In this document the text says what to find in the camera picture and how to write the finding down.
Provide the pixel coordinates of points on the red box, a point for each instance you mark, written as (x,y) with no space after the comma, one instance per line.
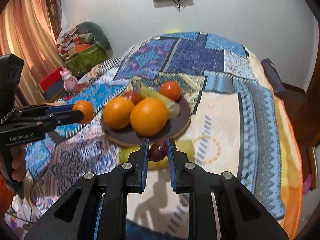
(51,78)

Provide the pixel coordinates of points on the grey plush pillow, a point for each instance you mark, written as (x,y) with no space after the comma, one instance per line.
(96,32)

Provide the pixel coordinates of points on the dark red jujube date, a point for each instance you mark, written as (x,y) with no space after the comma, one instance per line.
(158,151)

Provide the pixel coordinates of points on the patchwork printed blanket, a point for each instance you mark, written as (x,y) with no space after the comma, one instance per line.
(195,55)

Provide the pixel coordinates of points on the pink rabbit toy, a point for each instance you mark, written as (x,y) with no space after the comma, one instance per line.
(70,81)

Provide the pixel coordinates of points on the small tangerine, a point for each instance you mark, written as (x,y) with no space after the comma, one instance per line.
(85,110)

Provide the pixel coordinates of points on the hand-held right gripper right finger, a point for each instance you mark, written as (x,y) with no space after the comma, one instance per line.
(172,165)

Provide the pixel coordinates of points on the green printed bag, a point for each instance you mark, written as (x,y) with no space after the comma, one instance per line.
(87,57)

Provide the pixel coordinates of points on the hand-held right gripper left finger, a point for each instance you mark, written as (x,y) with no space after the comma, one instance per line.
(143,165)

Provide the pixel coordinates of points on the orange striped curtain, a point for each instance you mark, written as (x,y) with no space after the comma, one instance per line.
(30,30)

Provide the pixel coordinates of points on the pile of clothes and boxes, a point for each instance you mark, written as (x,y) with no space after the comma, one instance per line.
(67,40)

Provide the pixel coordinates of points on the large orange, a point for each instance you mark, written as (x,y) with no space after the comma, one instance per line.
(148,117)
(117,113)

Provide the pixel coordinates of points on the dark grey bag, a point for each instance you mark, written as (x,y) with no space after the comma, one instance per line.
(271,75)

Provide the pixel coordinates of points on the person's left hand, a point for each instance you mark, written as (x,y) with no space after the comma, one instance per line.
(18,165)

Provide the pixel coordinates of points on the yellow corn cob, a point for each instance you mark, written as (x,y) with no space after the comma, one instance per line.
(186,150)
(172,107)

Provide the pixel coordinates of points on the dark purple round plate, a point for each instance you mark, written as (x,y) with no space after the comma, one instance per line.
(183,116)

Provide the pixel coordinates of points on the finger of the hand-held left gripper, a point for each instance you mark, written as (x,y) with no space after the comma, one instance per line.
(60,108)
(67,117)

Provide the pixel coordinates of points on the orange fleece blanket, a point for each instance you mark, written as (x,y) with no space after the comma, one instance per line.
(292,155)

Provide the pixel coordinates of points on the pink slipper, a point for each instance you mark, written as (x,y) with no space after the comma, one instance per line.
(307,183)

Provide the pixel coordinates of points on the red tomato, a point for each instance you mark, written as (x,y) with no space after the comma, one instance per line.
(133,97)
(170,91)

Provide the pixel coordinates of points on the white plastic bag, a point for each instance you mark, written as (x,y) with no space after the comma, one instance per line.
(22,210)

